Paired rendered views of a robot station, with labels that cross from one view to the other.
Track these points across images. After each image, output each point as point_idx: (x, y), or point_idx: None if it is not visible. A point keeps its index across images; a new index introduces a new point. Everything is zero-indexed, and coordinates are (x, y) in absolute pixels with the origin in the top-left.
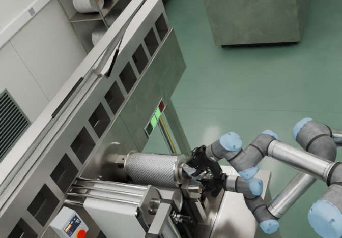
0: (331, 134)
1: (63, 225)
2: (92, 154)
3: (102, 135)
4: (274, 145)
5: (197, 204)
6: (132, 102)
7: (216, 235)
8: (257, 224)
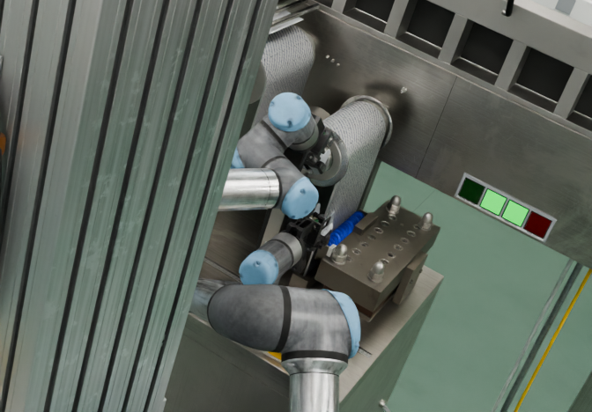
0: (301, 352)
1: None
2: (365, 31)
3: (402, 42)
4: (262, 169)
5: (271, 218)
6: (495, 112)
7: (222, 275)
8: (214, 331)
